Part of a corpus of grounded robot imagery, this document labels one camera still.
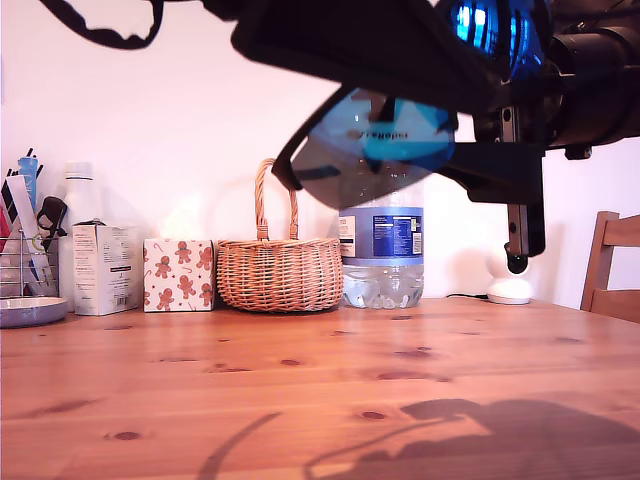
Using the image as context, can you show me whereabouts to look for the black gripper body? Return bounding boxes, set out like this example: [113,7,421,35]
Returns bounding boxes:
[471,58,567,258]

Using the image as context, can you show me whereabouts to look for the blue mirrored black sunglasses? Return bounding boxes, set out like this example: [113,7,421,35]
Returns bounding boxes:
[272,0,549,211]

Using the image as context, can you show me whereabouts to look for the large clear water bottle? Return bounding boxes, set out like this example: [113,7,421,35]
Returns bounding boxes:
[338,169,425,309]

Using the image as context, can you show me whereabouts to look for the wooden chair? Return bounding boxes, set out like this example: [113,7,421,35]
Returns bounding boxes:
[579,210,640,324]

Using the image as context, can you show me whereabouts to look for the gingerbread print tissue box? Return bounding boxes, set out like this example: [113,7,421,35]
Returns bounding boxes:
[143,238,217,314]

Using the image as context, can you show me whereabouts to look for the white bottle with ringed cap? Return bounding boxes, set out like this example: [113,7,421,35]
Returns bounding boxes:
[57,160,105,314]

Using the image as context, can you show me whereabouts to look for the white printed carton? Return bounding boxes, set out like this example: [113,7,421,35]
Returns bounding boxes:
[72,219,142,317]

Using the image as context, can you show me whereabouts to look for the black clip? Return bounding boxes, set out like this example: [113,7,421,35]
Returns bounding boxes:
[36,195,70,252]

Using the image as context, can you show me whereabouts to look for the blue tube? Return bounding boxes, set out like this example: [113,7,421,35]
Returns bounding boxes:
[17,153,45,214]

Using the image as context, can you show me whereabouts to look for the white black-striped packet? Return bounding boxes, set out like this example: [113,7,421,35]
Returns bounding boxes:
[0,167,54,296]

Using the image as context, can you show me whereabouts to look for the grey shallow dish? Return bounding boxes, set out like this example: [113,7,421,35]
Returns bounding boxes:
[0,295,69,330]

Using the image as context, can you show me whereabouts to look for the small white round camera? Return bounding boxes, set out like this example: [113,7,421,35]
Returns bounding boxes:
[487,244,533,306]

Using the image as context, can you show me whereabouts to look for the thick black sleeved cable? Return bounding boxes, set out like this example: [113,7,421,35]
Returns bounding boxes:
[39,0,165,50]

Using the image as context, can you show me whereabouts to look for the wicker basket with handle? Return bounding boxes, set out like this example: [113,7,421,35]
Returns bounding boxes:
[215,158,346,314]

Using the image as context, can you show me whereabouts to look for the chrome wire rack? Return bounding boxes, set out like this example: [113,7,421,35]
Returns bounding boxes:
[0,227,61,300]

